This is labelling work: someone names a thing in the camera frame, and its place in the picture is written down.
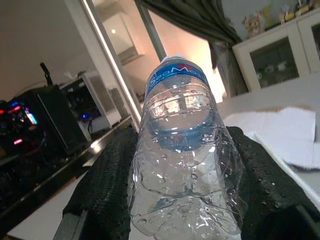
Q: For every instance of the dark green curtain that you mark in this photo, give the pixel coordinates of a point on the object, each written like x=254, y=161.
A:
x=200, y=22

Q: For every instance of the white sliding door frame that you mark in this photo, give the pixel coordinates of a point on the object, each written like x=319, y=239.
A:
x=110, y=65

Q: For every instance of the clear plastic bottle blue label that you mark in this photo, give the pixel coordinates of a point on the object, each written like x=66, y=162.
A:
x=182, y=160

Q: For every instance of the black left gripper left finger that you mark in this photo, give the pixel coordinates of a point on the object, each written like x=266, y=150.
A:
x=107, y=180

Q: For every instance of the white glass door cabinet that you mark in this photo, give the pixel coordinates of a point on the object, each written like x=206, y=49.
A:
x=275, y=57

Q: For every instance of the black computer case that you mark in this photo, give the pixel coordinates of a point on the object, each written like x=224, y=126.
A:
x=37, y=122

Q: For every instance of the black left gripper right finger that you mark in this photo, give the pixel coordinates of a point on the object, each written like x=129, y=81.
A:
x=265, y=180

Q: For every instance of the white computer case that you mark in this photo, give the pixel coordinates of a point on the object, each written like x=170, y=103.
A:
x=95, y=100

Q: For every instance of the teddy bear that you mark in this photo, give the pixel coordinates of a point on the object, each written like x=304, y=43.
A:
x=254, y=23

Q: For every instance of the black desk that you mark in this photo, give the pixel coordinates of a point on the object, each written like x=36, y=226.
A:
x=37, y=185

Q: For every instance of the black antenna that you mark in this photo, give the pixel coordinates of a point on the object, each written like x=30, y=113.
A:
x=46, y=73

